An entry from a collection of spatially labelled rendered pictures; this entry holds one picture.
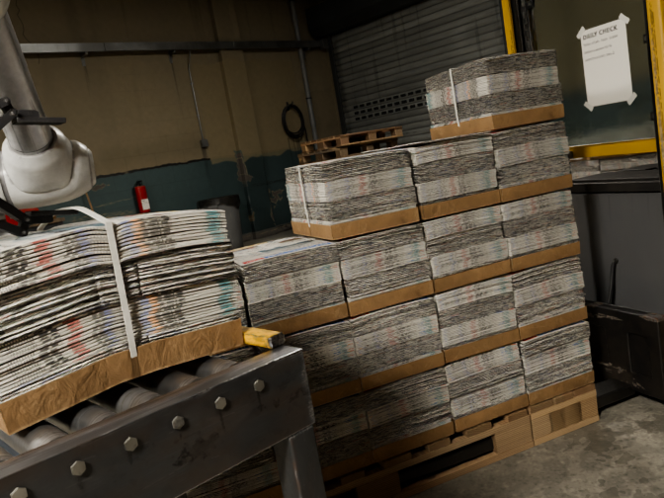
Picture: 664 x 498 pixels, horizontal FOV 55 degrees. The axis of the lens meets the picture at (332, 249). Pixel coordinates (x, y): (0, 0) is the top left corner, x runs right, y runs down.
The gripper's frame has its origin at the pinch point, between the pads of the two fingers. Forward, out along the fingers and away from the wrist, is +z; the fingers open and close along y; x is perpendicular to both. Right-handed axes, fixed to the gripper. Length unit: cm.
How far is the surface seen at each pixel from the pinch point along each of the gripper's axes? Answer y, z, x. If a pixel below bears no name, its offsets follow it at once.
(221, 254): 16.0, 17.4, 15.1
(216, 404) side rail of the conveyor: 34.8, 6.8, 27.0
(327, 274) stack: 31, 83, -35
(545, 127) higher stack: -7, 157, -7
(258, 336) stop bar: 29.3, 20.1, 18.8
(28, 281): 15.5, -11.3, 15.3
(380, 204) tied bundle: 12, 100, -28
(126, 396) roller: 33.6, -0.6, 15.5
